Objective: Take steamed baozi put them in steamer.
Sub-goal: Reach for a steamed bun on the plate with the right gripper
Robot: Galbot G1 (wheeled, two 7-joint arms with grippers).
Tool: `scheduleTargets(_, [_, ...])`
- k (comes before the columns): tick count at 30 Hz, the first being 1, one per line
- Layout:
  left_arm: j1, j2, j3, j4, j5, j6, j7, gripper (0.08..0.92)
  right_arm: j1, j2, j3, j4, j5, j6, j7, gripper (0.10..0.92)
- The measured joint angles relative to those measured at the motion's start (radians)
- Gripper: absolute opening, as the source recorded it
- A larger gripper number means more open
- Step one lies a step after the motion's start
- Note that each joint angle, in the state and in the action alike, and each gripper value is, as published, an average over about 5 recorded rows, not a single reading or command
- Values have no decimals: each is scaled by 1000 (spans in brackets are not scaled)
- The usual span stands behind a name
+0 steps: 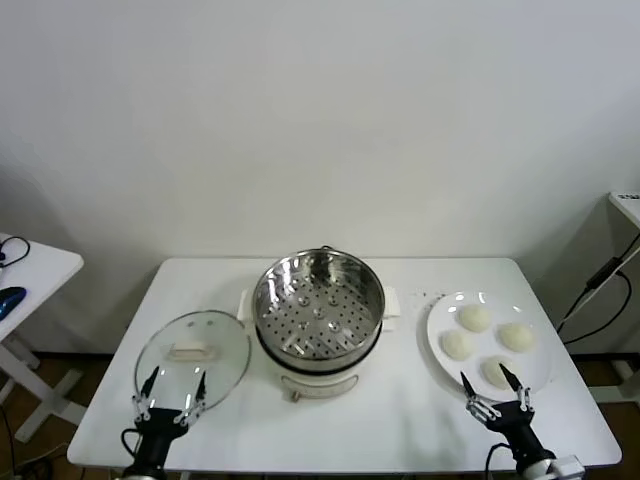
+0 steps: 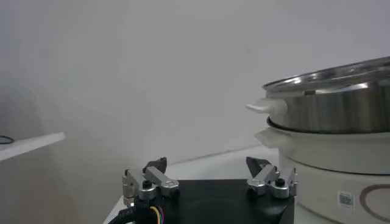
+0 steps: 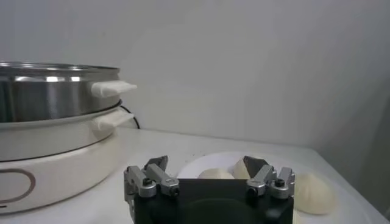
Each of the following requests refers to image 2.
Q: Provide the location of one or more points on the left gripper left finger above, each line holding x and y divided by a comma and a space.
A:
158, 179

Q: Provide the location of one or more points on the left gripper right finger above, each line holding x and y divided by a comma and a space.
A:
265, 179

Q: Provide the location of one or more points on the stainless steel steamer basket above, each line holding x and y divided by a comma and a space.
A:
335, 106

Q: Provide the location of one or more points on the white electric pot base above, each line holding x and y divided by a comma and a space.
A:
329, 170

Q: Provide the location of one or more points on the white side table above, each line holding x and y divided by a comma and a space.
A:
27, 146

